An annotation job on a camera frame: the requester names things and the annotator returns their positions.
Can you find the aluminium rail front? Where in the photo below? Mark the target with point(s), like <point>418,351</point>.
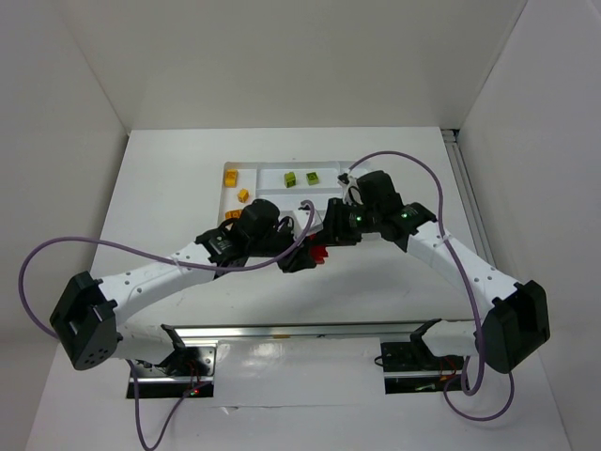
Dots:
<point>291,331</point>

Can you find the aluminium rail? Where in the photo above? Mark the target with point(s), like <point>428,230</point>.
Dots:
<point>291,331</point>
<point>467,195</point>

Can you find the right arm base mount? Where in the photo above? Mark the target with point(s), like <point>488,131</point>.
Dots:
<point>408,370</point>

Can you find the yellow oval lego piece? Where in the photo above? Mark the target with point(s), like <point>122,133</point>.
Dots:
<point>233,214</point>

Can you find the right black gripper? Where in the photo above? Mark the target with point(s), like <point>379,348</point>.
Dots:
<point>335,227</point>

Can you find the dark green lego brick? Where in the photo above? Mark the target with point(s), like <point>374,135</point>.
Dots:
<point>312,178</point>

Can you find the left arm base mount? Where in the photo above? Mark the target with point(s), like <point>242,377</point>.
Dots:
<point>190,370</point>

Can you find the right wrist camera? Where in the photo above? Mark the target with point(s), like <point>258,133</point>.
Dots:
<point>351,194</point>

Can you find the white compartment tray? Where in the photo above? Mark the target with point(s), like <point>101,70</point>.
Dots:
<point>266,181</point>

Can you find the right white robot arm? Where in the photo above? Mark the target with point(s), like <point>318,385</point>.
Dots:
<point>512,320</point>

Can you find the red and green lego stack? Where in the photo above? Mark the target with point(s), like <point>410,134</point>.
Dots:
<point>319,253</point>

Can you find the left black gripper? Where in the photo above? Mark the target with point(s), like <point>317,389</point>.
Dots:
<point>295,258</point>

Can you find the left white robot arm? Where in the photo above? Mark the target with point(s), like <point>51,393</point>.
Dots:
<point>91,317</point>

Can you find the aluminium rail right side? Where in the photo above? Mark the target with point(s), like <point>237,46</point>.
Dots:
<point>467,195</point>

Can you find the small yellow lego brick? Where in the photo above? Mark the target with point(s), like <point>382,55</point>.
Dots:
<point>230,179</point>

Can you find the light green lego brick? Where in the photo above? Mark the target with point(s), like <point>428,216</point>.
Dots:
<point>290,179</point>

